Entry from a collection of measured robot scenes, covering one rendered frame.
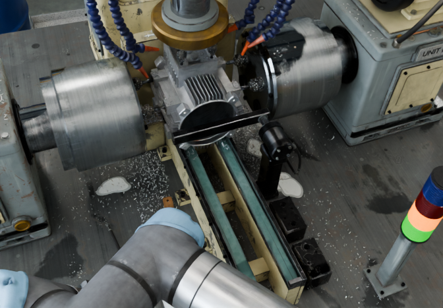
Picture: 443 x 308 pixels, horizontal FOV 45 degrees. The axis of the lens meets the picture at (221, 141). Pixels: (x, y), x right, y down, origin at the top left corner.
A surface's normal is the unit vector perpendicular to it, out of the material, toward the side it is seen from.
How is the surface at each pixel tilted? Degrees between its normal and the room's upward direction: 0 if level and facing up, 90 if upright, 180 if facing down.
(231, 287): 1
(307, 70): 51
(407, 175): 0
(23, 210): 90
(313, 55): 36
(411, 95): 90
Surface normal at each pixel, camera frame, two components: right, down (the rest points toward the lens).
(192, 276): -0.14, -0.39
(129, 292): 0.49, -0.38
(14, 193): 0.36, 0.72
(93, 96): 0.19, -0.29
